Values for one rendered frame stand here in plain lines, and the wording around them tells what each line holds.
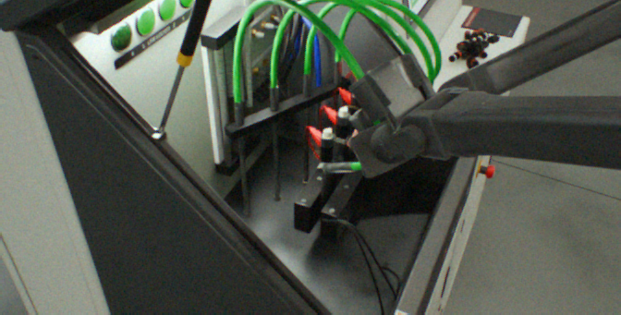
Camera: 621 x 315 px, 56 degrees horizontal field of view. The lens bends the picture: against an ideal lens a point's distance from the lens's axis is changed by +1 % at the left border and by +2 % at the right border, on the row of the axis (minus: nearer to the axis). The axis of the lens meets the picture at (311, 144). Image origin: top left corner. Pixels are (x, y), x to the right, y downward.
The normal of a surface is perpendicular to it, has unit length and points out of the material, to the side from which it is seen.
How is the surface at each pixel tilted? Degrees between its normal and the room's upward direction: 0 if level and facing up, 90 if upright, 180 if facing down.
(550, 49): 62
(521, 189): 0
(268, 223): 0
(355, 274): 0
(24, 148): 90
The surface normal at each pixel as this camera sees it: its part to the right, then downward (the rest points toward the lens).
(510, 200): 0.01, -0.78
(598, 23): -0.35, 0.13
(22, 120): -0.42, 0.56
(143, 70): 0.91, 0.27
